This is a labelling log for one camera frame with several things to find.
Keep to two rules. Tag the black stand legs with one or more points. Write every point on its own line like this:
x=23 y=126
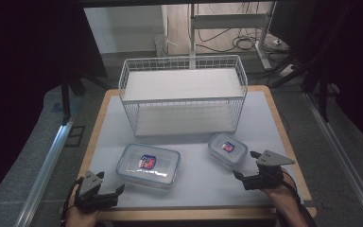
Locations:
x=65 y=101
x=323 y=97

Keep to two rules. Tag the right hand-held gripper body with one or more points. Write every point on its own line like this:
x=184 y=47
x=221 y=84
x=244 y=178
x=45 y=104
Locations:
x=269 y=175

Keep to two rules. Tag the person's left hand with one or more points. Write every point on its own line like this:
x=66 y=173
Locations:
x=80 y=219

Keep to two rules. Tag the person's right hand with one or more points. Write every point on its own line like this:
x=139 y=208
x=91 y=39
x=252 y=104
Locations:
x=280 y=189

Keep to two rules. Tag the small clear food container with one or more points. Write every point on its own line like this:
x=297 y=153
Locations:
x=234 y=156

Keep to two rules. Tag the large clear food container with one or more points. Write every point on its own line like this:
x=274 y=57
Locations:
x=131 y=171

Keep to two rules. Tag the dark curtain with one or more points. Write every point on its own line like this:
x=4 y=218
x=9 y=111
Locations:
x=356 y=63
x=19 y=63

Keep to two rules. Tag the white metal stand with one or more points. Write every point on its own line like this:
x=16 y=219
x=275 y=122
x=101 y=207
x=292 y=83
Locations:
x=230 y=20

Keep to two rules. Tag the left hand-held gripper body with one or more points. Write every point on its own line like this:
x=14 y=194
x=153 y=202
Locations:
x=89 y=186

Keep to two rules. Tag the aluminium rail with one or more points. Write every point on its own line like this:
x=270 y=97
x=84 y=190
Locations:
x=44 y=176
x=343 y=164

